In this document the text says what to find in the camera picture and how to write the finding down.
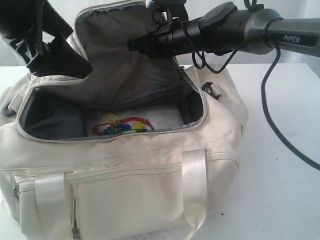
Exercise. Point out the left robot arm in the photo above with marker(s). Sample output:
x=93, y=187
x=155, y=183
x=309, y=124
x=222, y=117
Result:
x=24, y=15

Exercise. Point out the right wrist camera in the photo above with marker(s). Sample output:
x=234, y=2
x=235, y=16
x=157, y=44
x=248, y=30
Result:
x=175, y=9

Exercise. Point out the cream white duffel bag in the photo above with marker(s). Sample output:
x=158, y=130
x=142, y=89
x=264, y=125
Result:
x=58, y=183

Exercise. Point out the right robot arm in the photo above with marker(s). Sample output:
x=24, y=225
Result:
x=224, y=29

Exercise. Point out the paper label with blue print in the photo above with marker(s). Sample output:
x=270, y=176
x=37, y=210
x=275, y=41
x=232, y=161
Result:
x=145, y=236

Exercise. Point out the grey plastic-wrapped package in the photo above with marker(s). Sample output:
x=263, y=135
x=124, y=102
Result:
x=161, y=117

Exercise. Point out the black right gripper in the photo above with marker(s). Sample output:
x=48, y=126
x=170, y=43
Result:
x=169, y=40

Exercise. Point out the colourful key bunch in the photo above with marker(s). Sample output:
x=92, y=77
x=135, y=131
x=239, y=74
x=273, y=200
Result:
x=115, y=125

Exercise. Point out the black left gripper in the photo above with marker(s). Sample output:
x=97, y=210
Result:
x=47, y=59

